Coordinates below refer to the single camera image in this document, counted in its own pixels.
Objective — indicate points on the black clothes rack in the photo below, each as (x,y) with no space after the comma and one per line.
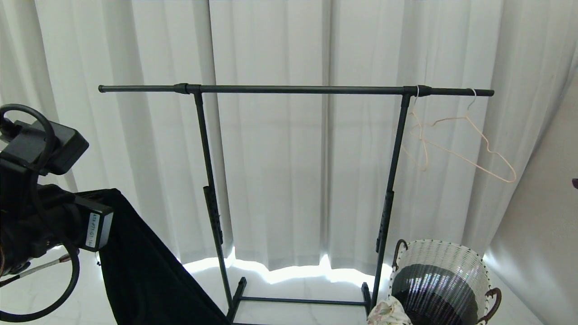
(293,90)

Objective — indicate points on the white curtain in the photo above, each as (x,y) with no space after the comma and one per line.
(280,180)

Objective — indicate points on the black garment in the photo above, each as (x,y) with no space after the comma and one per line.
(144,271)

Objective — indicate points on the white laundry basket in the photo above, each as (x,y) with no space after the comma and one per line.
(442,257)

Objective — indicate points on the pink clothes hanger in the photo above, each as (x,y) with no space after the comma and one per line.
(426,155)
(476,128)

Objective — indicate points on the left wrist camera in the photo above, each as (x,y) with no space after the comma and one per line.
(63,144)

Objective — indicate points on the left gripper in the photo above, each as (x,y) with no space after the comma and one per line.
(97,225)

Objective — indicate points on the cream printed garment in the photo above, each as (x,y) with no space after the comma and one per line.
(388,313)

